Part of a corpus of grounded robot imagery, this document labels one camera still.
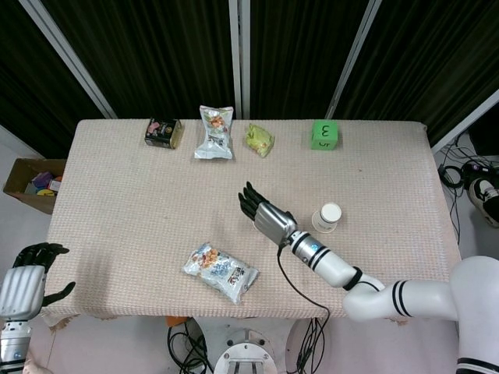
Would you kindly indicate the small silver snack bag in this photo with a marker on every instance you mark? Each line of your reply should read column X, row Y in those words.
column 214, row 136

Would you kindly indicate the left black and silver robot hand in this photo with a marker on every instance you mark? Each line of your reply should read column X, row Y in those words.
column 21, row 288

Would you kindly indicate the white paper cup blue band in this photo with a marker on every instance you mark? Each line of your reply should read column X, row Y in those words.
column 326, row 220

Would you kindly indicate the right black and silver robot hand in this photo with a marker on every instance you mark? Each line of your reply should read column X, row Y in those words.
column 273, row 220

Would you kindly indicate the brown cardboard box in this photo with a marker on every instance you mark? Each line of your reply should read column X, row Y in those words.
column 15, row 183

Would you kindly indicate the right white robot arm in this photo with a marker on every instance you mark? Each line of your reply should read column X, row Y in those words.
column 421, row 298

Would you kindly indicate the black and gold tin can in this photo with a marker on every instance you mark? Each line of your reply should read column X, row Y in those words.
column 163, row 133

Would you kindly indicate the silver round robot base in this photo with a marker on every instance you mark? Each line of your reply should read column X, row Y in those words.
column 243, row 350

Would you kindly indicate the white metal frame post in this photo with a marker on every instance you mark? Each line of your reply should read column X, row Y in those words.
column 238, row 58
column 468, row 117
column 352, row 58
column 70, row 58

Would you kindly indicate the black and white shoe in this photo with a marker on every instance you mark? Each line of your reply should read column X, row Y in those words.
column 483, row 195

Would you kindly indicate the green foam number cube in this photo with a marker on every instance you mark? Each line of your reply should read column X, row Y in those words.
column 324, row 132

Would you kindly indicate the beige waffle tablecloth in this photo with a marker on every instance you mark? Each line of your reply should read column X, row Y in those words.
column 136, row 214

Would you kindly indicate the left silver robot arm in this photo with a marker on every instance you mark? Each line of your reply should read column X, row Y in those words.
column 11, row 343

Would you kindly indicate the large silver snack bag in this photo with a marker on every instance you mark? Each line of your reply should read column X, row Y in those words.
column 222, row 272

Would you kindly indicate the black curtain panel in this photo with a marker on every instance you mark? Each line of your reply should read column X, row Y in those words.
column 296, row 58
column 31, row 97
column 156, row 58
column 429, row 58

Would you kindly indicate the green snack packet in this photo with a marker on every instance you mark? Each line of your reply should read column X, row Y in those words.
column 259, row 140

